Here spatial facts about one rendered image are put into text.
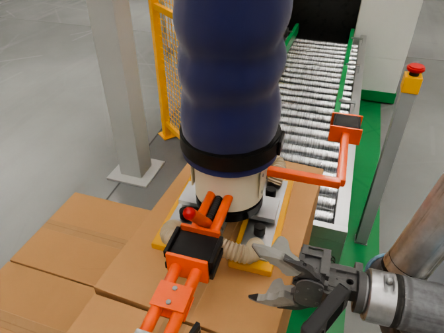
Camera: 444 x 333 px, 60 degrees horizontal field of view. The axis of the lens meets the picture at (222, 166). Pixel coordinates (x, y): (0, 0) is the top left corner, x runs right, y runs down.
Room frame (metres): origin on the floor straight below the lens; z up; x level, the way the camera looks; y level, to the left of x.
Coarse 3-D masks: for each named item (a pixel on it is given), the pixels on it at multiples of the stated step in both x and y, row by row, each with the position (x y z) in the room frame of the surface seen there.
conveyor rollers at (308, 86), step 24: (312, 48) 3.03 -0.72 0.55; (336, 48) 3.05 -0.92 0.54; (288, 72) 2.55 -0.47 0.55; (312, 72) 2.57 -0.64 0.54; (336, 72) 2.60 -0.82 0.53; (288, 96) 2.18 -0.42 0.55; (312, 96) 2.21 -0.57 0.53; (336, 96) 2.18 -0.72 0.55; (288, 120) 1.90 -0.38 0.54; (312, 120) 1.94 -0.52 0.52; (288, 144) 1.65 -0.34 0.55; (312, 144) 1.68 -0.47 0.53; (336, 144) 1.65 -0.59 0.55; (336, 168) 1.46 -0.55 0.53
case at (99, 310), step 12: (96, 300) 0.47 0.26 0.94; (108, 300) 0.47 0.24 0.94; (84, 312) 0.45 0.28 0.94; (96, 312) 0.45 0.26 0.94; (108, 312) 0.45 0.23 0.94; (120, 312) 0.45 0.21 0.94; (132, 312) 0.45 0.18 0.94; (144, 312) 0.45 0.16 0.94; (72, 324) 0.42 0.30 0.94; (84, 324) 0.42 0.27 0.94; (96, 324) 0.42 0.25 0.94; (108, 324) 0.42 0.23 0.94; (120, 324) 0.42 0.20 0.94; (132, 324) 0.42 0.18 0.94; (156, 324) 0.42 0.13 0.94
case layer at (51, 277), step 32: (64, 224) 1.08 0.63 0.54; (96, 224) 1.08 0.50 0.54; (128, 224) 1.08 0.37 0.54; (32, 256) 0.92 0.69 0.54; (64, 256) 0.92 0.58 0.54; (96, 256) 0.92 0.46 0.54; (0, 288) 0.79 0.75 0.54; (32, 288) 0.79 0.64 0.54; (64, 288) 0.79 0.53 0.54; (0, 320) 0.67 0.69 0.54; (32, 320) 0.67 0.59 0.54; (64, 320) 0.67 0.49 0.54
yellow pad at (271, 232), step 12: (288, 180) 0.84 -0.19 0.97; (264, 192) 0.79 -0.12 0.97; (276, 192) 0.79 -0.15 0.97; (288, 192) 0.79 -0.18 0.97; (288, 204) 0.76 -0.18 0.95; (276, 216) 0.70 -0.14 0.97; (240, 228) 0.66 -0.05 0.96; (252, 228) 0.66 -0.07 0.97; (264, 228) 0.63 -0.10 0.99; (276, 228) 0.66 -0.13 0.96; (240, 240) 0.62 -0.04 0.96; (264, 240) 0.62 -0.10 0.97; (240, 264) 0.55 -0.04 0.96; (252, 264) 0.55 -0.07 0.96; (264, 264) 0.55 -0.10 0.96
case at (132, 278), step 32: (160, 224) 0.69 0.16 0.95; (288, 224) 0.69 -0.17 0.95; (128, 256) 0.59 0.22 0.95; (160, 256) 0.59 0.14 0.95; (96, 288) 0.50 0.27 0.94; (128, 288) 0.50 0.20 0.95; (224, 288) 0.50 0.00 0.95; (256, 288) 0.50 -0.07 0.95; (192, 320) 0.43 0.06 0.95; (224, 320) 0.43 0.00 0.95; (256, 320) 0.43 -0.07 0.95; (288, 320) 0.63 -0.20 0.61
